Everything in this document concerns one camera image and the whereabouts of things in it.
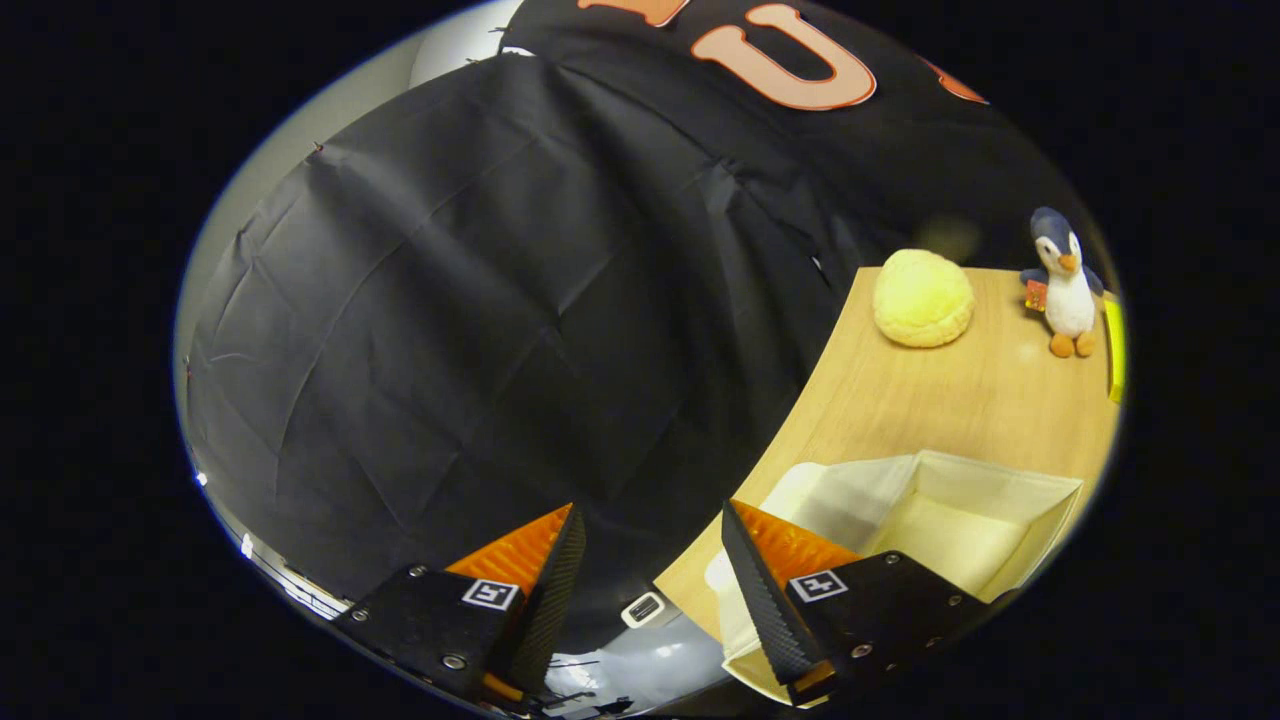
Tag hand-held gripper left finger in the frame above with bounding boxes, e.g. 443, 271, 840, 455
333, 502, 588, 709

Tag cream fabric storage box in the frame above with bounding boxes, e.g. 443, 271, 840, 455
705, 449, 1086, 709

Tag yellow book red circle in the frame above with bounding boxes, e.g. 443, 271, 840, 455
1103, 295, 1128, 404

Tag yellow bread shaped plush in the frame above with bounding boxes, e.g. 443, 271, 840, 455
873, 248, 976, 349

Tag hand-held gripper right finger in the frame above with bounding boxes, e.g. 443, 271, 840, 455
720, 499, 1013, 707

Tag blue white penguin plush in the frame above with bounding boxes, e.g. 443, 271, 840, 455
1020, 207, 1106, 359

